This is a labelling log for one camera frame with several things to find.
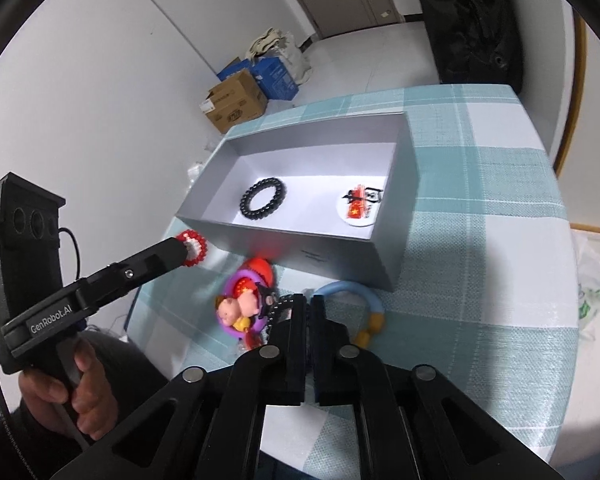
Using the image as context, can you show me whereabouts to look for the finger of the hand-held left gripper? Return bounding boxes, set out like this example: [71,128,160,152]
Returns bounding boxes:
[77,236,193,318]

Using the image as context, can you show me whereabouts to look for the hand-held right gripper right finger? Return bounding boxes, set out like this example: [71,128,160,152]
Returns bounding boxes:
[311,295,566,480]

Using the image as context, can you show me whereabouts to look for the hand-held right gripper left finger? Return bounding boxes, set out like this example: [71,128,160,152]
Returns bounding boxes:
[50,294,308,480]

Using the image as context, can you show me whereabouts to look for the black bead chain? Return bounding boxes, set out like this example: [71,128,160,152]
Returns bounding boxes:
[262,296,301,332]

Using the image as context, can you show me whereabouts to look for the small clear red-capped items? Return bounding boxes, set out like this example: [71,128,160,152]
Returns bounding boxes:
[177,229,208,267]

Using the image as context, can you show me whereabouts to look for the blue ring yellow beads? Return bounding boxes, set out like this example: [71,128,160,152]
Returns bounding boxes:
[314,281,385,348]

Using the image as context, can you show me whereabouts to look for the pink pig figurine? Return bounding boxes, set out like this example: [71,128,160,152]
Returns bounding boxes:
[215,292,260,333]

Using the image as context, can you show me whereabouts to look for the red round badge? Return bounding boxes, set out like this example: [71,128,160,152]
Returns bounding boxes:
[235,257,277,296]

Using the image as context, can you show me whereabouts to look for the purple ring bracelet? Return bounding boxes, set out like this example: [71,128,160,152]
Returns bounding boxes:
[219,268,273,336]

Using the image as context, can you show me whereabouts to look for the grey cardboard box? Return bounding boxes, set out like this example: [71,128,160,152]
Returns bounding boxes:
[174,110,416,293]

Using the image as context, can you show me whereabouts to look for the person's left forearm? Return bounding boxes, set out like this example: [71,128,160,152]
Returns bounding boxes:
[0,400,96,480]

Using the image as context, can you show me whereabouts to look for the person's left hand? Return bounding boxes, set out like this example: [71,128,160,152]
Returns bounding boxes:
[20,335,119,442]

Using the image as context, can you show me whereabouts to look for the red tassel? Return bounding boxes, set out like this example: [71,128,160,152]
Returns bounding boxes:
[240,332,267,354]

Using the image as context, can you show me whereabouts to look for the white round badge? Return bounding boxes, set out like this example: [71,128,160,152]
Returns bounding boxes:
[339,185,383,228]

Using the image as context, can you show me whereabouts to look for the teal checkered tablecloth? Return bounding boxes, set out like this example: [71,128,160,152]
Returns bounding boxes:
[130,82,581,466]

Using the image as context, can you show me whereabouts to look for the brown cardboard box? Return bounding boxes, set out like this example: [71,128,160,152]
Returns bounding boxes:
[200,70,270,135]

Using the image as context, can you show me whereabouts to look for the blue shopping bag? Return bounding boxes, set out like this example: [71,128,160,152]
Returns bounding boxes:
[217,55,301,101]

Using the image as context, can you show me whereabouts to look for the white tote bag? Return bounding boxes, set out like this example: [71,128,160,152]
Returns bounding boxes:
[242,27,313,86]

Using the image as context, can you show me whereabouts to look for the white plastic bag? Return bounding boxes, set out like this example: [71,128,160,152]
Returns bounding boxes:
[570,230,600,341]

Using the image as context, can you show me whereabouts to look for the black backpack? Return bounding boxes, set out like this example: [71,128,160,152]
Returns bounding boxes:
[412,0,526,93]

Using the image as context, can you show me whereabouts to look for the thin black cable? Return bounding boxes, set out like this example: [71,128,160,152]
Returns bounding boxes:
[57,227,81,286]

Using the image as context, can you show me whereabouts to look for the black bead bracelet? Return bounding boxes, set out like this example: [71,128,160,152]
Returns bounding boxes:
[239,177,287,221]

